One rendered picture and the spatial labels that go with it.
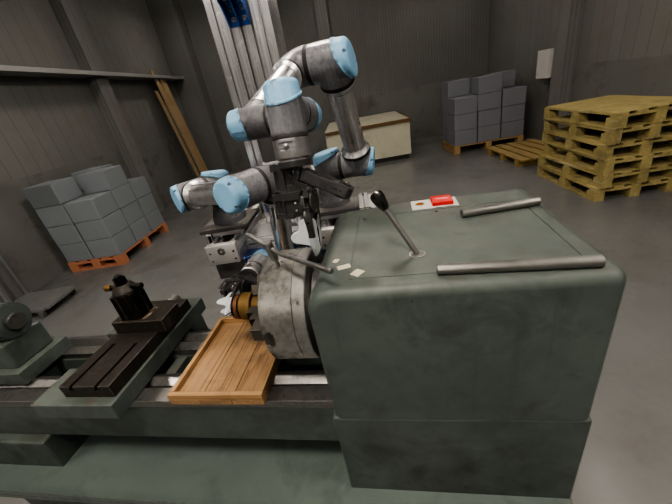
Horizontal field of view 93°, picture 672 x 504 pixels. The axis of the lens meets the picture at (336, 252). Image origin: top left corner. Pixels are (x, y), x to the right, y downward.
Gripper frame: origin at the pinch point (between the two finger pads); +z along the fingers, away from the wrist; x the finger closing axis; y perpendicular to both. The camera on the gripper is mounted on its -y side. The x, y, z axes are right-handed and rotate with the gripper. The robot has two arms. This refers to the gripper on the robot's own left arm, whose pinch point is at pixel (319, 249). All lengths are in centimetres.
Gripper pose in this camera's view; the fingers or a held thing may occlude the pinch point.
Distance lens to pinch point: 73.2
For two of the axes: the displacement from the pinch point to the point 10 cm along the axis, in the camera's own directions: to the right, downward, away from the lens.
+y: -9.8, 0.9, 2.0
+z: 1.5, 9.5, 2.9
